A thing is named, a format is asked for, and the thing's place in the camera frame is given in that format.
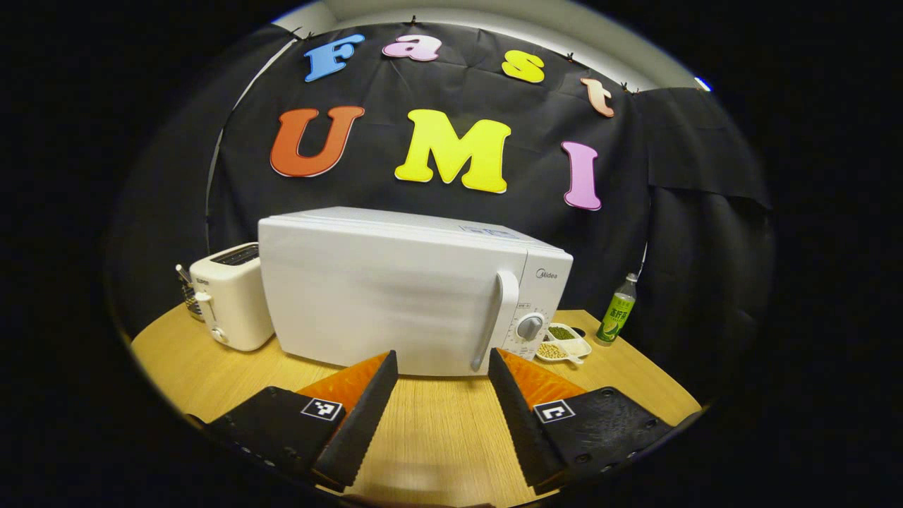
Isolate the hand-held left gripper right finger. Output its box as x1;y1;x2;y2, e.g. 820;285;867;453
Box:
488;347;674;496

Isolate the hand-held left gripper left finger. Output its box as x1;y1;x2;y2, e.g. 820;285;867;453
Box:
203;350;399;493

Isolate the white microwave oven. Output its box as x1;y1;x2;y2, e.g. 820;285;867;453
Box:
257;206;574;377

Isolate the white divided dish with beans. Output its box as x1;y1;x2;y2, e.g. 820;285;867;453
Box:
534;323;593;365

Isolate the green label drink bottle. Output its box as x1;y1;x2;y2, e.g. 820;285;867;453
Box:
596;273;638;346

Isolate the white toaster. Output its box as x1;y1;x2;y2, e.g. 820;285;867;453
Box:
189;242;276;352

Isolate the metal wire basket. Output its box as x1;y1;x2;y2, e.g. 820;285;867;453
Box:
175;265;207;322

